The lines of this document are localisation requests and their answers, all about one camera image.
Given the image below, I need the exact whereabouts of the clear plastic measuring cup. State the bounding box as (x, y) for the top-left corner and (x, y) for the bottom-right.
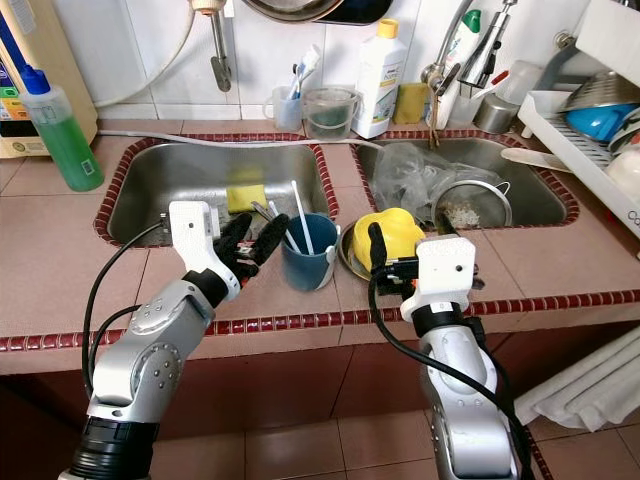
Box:
(300, 87), (361, 141)

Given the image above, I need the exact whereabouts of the chrome kitchen faucet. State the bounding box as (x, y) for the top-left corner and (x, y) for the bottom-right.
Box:
(420, 0), (521, 131)

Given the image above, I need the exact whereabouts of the white hanging cloth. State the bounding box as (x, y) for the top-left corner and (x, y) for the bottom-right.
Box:
(512, 325), (640, 433)

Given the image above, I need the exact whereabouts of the metal wall tap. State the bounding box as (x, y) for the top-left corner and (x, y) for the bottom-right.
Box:
(192, 0), (233, 93)

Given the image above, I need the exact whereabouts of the clear plastic bag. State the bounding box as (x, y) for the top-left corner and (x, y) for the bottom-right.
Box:
(370, 142), (491, 216)

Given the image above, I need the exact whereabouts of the hanging metal pan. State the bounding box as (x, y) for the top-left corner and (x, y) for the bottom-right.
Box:
(240, 0), (391, 26)

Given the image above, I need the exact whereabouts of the yellow sponge cloth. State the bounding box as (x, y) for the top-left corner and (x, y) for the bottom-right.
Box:
(393, 82), (431, 126)

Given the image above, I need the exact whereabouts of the blue white toothbrush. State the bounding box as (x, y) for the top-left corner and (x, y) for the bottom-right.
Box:
(285, 45), (323, 101)

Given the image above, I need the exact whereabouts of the white bottle green cap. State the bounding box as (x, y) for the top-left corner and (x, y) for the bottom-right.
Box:
(445, 8), (486, 71)

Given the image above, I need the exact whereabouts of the blue bowl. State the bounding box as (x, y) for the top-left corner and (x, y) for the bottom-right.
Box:
(563, 103), (639, 143)

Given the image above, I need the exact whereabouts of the white green toothbrush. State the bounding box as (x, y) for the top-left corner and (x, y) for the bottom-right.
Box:
(290, 180), (316, 251)

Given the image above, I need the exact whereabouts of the yellow dish sponge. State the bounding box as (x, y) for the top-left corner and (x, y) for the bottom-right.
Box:
(226, 165), (267, 214)

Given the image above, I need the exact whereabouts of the beige wooden spatula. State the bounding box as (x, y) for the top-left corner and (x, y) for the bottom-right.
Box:
(500, 147), (576, 176)

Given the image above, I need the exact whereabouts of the white detergent bottle yellow cap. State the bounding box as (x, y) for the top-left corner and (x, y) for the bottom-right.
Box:
(352, 18), (409, 140)

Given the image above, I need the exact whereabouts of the clear plastic container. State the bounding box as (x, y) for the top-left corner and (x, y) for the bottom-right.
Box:
(500, 60), (546, 101)

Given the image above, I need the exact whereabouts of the upturned steel bowl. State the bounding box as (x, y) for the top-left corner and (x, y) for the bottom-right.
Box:
(560, 70), (640, 113)

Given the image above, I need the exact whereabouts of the stainless steel bowl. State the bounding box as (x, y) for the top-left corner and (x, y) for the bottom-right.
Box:
(338, 235), (381, 283)

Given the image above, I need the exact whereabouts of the stainless steel sink basin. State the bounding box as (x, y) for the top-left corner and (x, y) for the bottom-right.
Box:
(93, 135), (343, 248)
(350, 132), (581, 229)

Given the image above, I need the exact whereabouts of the small clear plastic cup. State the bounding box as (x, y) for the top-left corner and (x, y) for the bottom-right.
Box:
(263, 83), (306, 131)

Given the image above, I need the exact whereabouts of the green dish soap bottle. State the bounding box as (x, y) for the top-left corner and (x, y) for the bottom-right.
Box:
(20, 65), (105, 193)

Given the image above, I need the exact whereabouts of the blue plastic cup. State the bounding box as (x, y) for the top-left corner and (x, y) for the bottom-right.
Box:
(280, 212), (341, 292)

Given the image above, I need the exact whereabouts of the white dish rack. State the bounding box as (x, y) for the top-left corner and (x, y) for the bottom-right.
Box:
(517, 0), (640, 241)

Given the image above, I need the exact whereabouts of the white curved wall hose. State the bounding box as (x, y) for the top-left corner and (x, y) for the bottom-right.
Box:
(95, 10), (199, 109)

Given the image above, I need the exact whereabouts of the yellow heart-shaped bowl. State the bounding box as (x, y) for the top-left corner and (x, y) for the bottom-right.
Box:
(350, 208), (426, 271)

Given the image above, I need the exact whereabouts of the thin white counter hose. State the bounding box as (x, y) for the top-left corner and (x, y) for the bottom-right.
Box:
(97, 130), (436, 151)

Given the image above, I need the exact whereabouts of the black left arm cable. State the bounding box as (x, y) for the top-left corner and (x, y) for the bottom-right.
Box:
(80, 220), (169, 401)

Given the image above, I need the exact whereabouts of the metal mesh strainer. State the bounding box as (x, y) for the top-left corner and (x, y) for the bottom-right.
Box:
(430, 178), (514, 229)

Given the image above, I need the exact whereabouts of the beige water ionizer appliance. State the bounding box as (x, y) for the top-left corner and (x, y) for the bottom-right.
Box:
(0, 0), (98, 159)

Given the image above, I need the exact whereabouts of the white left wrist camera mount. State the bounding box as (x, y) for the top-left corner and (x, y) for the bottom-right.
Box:
(168, 200), (241, 301)

